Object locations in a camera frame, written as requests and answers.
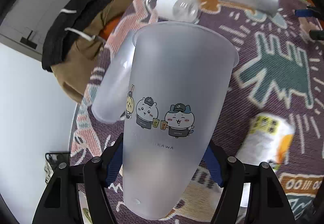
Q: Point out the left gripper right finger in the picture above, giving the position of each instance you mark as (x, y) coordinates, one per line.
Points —
(267, 202)

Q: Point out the frosted cup with cartoon print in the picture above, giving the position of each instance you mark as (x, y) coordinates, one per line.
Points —
(179, 80)

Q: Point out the white vitamin drink cup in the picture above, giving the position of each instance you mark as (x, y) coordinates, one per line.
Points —
(268, 140)

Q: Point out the small clear plastic cup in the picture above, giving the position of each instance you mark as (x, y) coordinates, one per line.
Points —
(175, 10)

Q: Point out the black shoe rack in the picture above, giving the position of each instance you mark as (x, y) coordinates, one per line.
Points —
(52, 161)

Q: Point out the patterned purple woven blanket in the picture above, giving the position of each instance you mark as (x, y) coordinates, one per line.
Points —
(280, 71)

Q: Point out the grey door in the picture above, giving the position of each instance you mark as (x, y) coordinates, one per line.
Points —
(25, 16)

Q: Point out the black jacket on chair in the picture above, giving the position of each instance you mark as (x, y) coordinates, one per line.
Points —
(58, 40)

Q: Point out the black door handle lock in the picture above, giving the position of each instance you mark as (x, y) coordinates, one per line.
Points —
(27, 42)

